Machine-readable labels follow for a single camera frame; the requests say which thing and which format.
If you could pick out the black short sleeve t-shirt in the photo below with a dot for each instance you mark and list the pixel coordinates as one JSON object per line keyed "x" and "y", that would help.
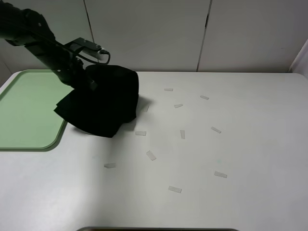
{"x": 102, "y": 108}

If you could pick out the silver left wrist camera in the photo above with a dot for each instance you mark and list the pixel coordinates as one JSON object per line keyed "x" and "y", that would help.
{"x": 90, "y": 48}

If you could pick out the light green plastic tray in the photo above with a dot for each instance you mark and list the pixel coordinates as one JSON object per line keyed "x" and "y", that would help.
{"x": 28, "y": 121}

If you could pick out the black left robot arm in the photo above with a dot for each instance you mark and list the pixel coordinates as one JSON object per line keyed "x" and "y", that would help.
{"x": 29, "y": 29}

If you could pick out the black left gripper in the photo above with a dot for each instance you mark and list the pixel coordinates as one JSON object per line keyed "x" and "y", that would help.
{"x": 70, "y": 71}

